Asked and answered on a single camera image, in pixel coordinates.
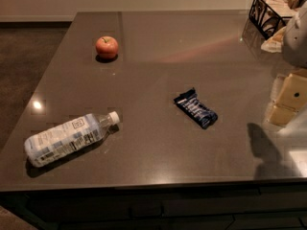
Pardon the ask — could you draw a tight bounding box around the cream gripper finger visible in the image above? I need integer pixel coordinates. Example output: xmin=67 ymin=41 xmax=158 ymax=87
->
xmin=266 ymin=72 xmax=307 ymax=127

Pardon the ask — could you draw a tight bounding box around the clear blue-labelled plastic bottle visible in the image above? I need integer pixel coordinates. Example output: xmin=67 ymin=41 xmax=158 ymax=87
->
xmin=24 ymin=111 xmax=120 ymax=168

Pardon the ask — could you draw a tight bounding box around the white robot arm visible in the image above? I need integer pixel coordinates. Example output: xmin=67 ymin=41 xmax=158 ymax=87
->
xmin=266 ymin=3 xmax=307 ymax=127

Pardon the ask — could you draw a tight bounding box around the white napkin stack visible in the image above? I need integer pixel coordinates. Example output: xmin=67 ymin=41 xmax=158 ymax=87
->
xmin=262 ymin=0 xmax=307 ymax=17

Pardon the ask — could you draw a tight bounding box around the dark blue snack bar wrapper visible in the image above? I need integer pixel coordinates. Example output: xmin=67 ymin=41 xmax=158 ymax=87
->
xmin=174 ymin=88 xmax=218 ymax=129

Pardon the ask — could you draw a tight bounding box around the red apple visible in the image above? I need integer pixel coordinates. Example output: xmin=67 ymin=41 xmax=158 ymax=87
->
xmin=95 ymin=36 xmax=119 ymax=59

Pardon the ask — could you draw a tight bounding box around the black wire napkin basket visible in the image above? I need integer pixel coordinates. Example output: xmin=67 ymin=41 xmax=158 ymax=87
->
xmin=248 ymin=0 xmax=306 ymax=39

